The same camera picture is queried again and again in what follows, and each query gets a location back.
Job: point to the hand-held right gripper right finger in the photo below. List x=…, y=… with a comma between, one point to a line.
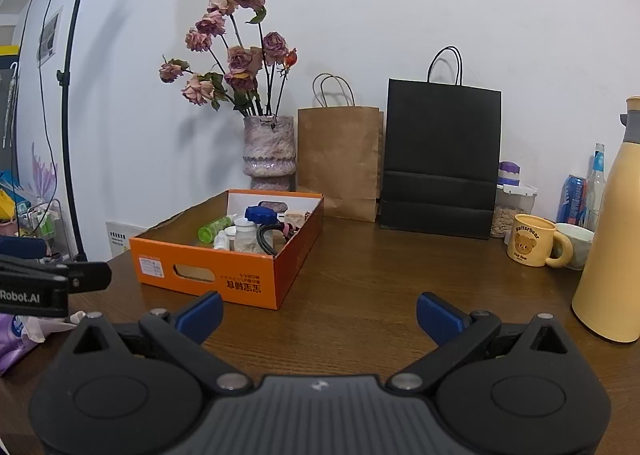
x=440, y=317

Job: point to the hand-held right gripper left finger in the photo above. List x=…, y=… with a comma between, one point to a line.
x=200, y=316

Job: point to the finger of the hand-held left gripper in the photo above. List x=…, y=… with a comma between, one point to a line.
x=85, y=276
x=22, y=246

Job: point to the orange cardboard box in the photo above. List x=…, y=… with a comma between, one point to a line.
x=250, y=275

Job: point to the green spray bottle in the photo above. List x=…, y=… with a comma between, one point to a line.
x=212, y=229

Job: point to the translucent plastic box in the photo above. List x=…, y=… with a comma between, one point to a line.
x=245, y=237

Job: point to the blue ribbed lid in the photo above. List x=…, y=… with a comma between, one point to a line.
x=261, y=215

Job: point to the cream charger adapter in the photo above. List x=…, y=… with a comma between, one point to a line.
x=296, y=219

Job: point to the purple tissue packet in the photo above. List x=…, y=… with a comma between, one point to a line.
x=10, y=345

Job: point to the small white bottle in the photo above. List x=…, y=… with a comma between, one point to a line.
x=225, y=237

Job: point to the yellow bear mug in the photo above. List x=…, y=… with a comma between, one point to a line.
x=530, y=240

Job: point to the clear seed container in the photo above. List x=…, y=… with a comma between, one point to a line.
x=510, y=220

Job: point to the black paper bag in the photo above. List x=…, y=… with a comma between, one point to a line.
x=440, y=160

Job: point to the white ceramic cup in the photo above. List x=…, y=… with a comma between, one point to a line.
x=580, y=240

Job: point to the purple white small jar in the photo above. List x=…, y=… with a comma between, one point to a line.
x=510, y=172

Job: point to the black studio light stand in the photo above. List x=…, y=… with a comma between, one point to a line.
x=64, y=85

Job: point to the blue drink can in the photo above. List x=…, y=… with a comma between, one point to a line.
x=572, y=200

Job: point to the pink knitted-look vase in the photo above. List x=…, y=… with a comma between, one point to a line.
x=267, y=150

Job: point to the yellow thermos bottle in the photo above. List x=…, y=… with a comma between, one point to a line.
x=615, y=260

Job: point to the brown paper bag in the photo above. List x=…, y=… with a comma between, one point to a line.
x=340, y=160

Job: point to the clear glass bottle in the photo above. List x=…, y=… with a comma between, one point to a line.
x=596, y=185

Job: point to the dried rose bouquet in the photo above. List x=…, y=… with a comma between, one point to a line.
x=245, y=60

